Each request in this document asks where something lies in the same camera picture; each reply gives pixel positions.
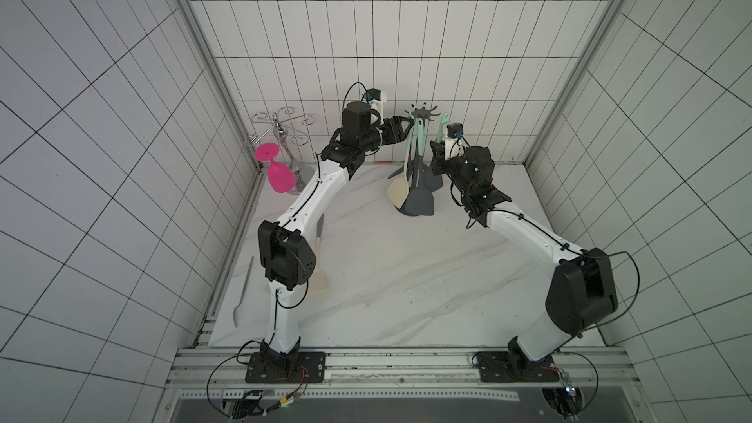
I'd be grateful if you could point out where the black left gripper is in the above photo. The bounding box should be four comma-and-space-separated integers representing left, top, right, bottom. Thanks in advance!
362, 116, 417, 151

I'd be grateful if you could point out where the cream turner mint handle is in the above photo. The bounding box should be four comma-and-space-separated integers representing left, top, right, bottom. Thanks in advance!
387, 128, 416, 210

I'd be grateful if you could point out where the grey spatula mint handle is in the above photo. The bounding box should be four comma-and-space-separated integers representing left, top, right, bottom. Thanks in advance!
403, 117, 434, 217

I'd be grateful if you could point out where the cream spatula mint handle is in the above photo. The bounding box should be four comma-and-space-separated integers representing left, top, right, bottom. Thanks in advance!
309, 215, 328, 294

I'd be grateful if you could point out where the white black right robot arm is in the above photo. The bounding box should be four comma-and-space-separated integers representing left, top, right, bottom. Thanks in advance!
430, 139, 618, 375

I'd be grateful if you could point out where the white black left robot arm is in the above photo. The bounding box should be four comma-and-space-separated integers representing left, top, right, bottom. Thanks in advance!
258, 102, 414, 373

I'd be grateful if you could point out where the dark grey utensil rack stand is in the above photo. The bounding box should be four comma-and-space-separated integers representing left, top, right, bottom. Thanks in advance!
399, 104, 439, 217

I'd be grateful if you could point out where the chrome wine glass rack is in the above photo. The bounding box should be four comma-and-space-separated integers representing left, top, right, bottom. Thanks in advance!
246, 106, 315, 194

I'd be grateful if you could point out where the pink plastic wine glass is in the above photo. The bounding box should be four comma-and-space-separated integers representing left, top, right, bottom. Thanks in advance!
254, 143, 297, 193

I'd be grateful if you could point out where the electronics board with green led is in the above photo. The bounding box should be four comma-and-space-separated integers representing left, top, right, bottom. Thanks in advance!
221, 391, 297, 420

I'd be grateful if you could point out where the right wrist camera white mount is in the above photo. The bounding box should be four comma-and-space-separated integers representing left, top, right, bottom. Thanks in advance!
444, 123, 465, 161

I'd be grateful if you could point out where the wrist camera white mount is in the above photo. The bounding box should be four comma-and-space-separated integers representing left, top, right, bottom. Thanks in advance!
444, 123, 465, 161
362, 88, 387, 121

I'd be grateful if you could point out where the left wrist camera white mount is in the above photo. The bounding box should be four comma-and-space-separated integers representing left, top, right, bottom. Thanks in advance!
362, 88, 387, 121

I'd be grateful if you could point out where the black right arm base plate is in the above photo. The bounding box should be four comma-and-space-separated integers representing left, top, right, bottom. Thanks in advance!
470, 351, 560, 383

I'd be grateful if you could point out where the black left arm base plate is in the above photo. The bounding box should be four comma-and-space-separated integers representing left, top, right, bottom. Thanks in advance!
245, 352, 327, 384

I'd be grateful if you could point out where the aluminium mounting rail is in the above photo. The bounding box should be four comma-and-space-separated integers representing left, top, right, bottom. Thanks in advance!
166, 348, 640, 396

